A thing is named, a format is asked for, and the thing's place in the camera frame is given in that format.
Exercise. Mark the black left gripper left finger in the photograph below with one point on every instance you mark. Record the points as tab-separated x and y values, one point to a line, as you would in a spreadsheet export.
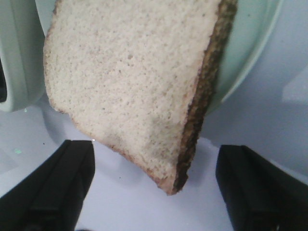
51	197

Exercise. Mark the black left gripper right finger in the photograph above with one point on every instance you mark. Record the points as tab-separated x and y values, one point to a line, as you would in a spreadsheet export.
258	195

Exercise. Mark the mint green plate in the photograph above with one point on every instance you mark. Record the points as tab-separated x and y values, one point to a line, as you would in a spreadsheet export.
245	48

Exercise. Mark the mint green breakfast maker base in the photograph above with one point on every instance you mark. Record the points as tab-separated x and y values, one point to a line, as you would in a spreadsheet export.
21	55

